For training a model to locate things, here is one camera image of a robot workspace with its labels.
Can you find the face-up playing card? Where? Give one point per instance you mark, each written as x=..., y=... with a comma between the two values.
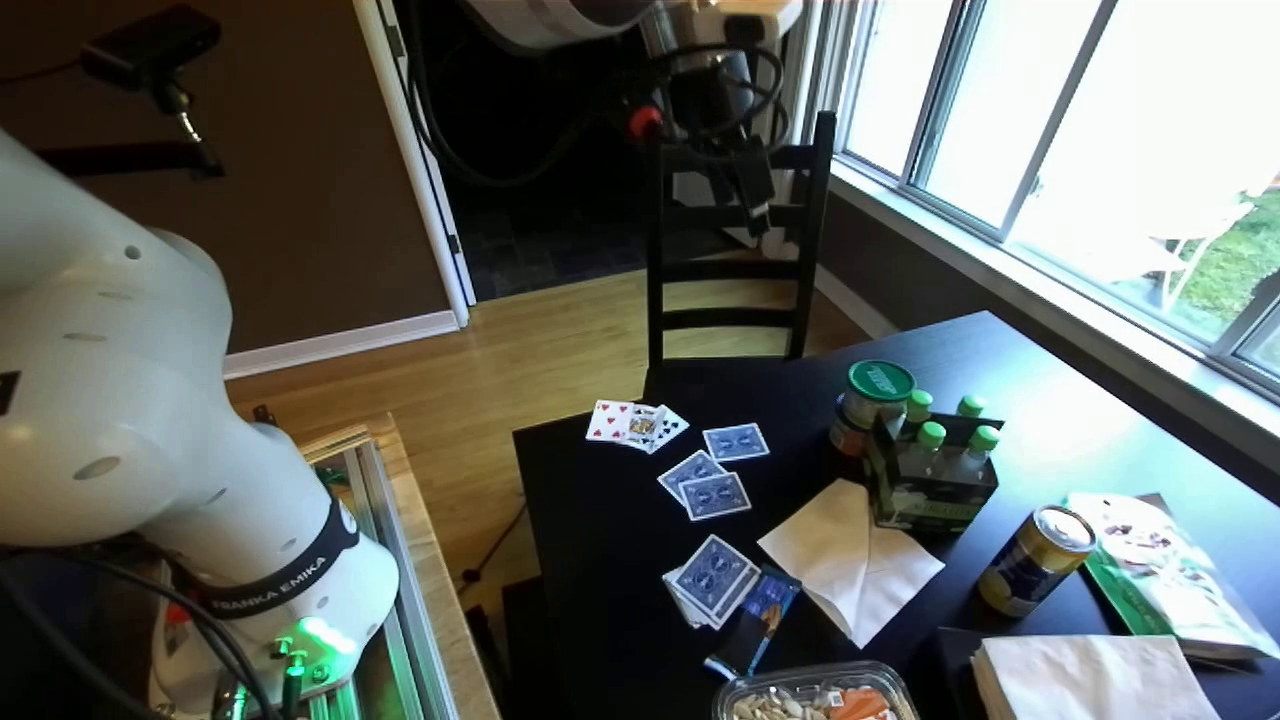
x=671, y=427
x=607, y=422
x=643, y=427

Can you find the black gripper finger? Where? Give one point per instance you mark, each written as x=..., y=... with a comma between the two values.
x=737, y=185
x=762, y=202

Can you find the clear plastic food container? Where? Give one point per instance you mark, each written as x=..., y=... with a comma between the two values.
x=812, y=698

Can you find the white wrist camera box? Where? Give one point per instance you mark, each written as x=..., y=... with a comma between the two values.
x=762, y=18

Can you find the wood framed glass stand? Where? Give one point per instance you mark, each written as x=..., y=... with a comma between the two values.
x=424, y=572

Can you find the white patterned packet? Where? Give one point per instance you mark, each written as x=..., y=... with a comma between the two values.
x=1173, y=572

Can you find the yellow can white lid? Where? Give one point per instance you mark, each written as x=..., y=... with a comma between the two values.
x=1039, y=557

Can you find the white napkin stack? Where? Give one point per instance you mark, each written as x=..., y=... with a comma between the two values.
x=1086, y=677

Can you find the green cap bottle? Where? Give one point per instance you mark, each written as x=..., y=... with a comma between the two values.
x=928, y=444
x=920, y=407
x=971, y=407
x=980, y=444

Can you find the white door frame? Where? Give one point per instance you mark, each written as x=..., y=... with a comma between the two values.
x=408, y=147

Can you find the blue-back card deck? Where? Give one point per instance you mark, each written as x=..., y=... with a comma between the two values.
x=710, y=580

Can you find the black wooden chair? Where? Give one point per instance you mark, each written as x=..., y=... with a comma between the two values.
x=725, y=316

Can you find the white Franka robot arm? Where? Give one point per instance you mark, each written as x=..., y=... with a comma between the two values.
x=122, y=375

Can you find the blue-back playing card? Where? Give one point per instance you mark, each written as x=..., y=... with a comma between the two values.
x=737, y=443
x=687, y=468
x=719, y=497

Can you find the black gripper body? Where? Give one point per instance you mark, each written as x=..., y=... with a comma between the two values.
x=715, y=94

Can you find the blue playing card box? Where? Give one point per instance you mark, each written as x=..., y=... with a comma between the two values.
x=762, y=623

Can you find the white window frame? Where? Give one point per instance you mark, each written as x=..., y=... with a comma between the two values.
x=1042, y=285

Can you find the white paper napkin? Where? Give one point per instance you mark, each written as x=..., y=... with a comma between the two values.
x=845, y=560

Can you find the blue round object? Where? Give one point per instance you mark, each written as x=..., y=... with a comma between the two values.
x=878, y=387

